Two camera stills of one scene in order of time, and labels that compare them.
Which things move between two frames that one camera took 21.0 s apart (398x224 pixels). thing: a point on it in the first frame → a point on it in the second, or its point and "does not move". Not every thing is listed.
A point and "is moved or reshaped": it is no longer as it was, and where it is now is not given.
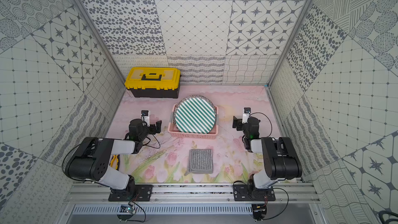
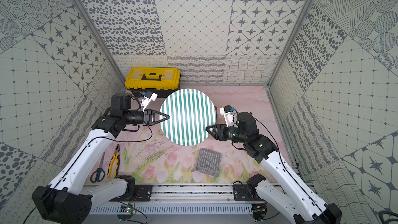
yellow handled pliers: (117, 157) does not move
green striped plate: (195, 115) is moved or reshaped
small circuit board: (126, 212) does not move
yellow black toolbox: (153, 82) does not move
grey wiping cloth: (200, 161) is moved or reshaped
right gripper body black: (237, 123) → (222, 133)
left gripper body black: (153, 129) → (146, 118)
